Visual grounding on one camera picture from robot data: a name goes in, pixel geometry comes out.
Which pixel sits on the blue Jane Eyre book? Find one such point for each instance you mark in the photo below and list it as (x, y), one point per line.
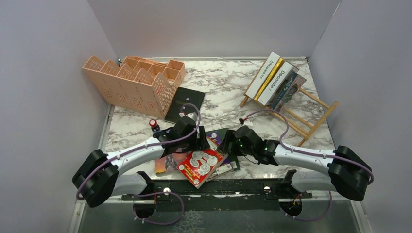
(168, 165)

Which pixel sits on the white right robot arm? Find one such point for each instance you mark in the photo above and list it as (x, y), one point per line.
(340, 170)

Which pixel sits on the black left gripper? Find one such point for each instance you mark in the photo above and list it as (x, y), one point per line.
(199, 144)

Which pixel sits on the purple comic paperback book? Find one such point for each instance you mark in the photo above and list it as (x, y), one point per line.
(214, 173)

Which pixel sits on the red comic paperback book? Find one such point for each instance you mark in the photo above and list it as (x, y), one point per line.
(198, 166)

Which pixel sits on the white Afternoon Tea book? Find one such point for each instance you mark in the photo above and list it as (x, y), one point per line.
(261, 76)

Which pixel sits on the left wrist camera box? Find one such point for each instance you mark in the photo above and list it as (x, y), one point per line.
(193, 115)

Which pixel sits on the black hardcover book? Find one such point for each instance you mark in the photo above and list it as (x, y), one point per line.
(181, 97)

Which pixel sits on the peach plastic file organizer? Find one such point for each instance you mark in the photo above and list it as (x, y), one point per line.
(145, 86)

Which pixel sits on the yellow Little Prince book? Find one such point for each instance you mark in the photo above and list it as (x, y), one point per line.
(269, 78)

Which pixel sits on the small red capped object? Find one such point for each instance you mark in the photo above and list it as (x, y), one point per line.
(154, 125)

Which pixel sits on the Little Women book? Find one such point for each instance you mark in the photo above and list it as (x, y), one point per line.
(285, 92)

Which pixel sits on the brown Decorate Furniture book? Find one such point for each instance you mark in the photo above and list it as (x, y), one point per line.
(269, 92)

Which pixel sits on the wooden book rack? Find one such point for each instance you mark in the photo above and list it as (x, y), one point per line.
(306, 114)

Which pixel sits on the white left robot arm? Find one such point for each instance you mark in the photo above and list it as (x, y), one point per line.
(103, 175)

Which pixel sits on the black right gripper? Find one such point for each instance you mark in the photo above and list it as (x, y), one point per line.
(230, 137)

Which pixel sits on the dark green thin book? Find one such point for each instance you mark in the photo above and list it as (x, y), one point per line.
(233, 160)

